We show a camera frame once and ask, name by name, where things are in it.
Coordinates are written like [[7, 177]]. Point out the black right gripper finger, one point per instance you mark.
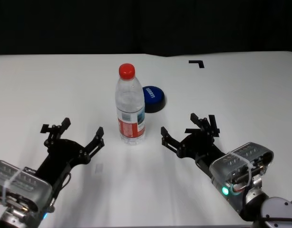
[[200, 123], [171, 141]]

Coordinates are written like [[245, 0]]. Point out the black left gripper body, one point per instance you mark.
[[62, 154]]

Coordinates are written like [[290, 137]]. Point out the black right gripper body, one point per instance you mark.
[[198, 147]]

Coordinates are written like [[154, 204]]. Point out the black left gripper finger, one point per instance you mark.
[[56, 131], [94, 145]]

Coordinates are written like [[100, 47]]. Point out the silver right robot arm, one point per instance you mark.
[[267, 209]]

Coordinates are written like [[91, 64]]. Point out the blue push button black base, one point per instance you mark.
[[154, 96]]

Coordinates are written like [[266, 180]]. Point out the clear water bottle red cap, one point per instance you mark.
[[130, 107]]

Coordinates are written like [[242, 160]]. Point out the black T tape mark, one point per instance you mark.
[[44, 128], [213, 124]]

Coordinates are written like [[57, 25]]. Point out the black L corner tape mark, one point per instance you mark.
[[197, 62]]

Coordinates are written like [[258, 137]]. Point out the black fabric backdrop curtain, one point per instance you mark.
[[146, 23]]

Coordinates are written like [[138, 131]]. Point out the grey right wrist camera housing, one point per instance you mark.
[[241, 159]]

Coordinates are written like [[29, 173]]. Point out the grey wrist camera housing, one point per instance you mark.
[[241, 159], [20, 180]]

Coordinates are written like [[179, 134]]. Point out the grey left wrist camera housing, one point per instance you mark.
[[20, 180]]

